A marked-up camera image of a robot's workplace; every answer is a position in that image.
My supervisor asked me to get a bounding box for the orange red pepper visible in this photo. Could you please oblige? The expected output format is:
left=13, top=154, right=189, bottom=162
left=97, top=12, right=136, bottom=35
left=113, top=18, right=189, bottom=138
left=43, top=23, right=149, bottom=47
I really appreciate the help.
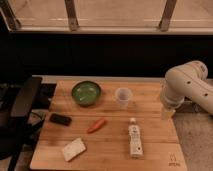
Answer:
left=87, top=118, right=106, bottom=134

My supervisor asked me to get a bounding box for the green bowl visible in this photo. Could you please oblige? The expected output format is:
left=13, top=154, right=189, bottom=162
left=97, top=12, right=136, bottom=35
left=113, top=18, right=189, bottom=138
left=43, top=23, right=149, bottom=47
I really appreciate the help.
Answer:
left=71, top=81, right=101, bottom=106

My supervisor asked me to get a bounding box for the black rectangular phone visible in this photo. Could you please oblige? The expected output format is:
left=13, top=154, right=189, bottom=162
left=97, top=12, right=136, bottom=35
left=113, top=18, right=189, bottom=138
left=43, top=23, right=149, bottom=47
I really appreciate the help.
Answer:
left=49, top=113, right=72, bottom=126

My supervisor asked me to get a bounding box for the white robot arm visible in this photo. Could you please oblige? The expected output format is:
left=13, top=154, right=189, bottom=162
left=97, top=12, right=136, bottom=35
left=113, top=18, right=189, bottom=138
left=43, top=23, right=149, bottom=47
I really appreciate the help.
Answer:
left=159, top=61, right=213, bottom=120

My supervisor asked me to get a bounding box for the white sponge block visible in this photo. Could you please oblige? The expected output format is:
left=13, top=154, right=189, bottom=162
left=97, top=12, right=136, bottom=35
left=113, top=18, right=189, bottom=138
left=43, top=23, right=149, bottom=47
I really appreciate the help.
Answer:
left=62, top=138, right=86, bottom=162

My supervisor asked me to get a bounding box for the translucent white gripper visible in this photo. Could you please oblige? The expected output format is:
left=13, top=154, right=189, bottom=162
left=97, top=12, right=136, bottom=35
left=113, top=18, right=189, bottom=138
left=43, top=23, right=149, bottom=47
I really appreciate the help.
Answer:
left=160, top=84, right=183, bottom=120

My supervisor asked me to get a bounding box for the wooden cutting board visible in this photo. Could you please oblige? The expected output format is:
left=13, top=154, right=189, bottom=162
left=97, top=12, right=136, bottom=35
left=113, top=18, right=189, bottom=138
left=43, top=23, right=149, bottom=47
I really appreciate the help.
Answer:
left=30, top=81, right=187, bottom=171

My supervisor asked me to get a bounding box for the black office chair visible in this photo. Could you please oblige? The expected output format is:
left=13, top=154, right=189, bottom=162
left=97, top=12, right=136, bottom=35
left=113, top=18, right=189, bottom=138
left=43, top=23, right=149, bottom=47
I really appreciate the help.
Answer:
left=0, top=77, right=43, bottom=171

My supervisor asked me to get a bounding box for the clear plastic cup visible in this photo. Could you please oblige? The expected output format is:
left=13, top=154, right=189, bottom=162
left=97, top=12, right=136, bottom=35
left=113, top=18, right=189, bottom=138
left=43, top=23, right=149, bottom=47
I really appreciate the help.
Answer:
left=115, top=87, right=133, bottom=109

